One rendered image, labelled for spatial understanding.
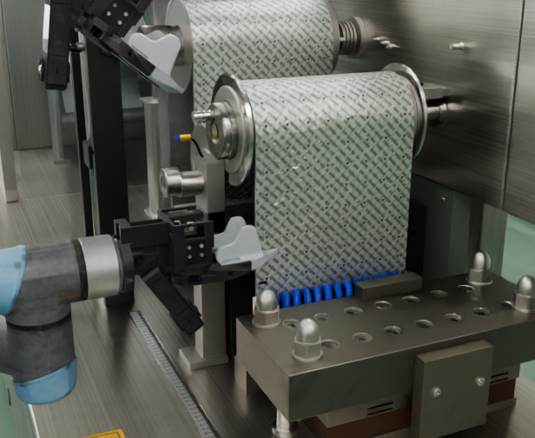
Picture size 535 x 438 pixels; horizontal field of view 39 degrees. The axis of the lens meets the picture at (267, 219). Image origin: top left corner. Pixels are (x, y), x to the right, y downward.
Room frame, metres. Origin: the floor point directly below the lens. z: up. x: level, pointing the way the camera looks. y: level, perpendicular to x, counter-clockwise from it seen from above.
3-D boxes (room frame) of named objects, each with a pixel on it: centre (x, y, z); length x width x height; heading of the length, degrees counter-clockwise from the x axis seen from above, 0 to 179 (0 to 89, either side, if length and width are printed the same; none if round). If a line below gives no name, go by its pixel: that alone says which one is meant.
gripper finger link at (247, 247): (0.91, 0.02, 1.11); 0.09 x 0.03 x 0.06; 113
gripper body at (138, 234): (0.89, 0.13, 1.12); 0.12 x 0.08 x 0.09; 114
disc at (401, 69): (1.09, -0.19, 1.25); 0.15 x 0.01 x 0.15; 24
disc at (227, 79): (0.99, 0.05, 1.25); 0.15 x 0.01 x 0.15; 24
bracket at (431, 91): (1.11, -0.23, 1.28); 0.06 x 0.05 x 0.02; 114
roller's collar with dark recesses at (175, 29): (1.21, 0.17, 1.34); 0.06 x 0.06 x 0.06; 24
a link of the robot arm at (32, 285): (0.82, 0.27, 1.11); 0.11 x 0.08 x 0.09; 114
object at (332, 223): (0.98, -0.09, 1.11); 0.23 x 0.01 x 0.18; 114
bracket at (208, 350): (1.00, 0.10, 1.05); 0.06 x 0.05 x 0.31; 114
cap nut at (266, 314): (0.87, 0.00, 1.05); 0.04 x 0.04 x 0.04
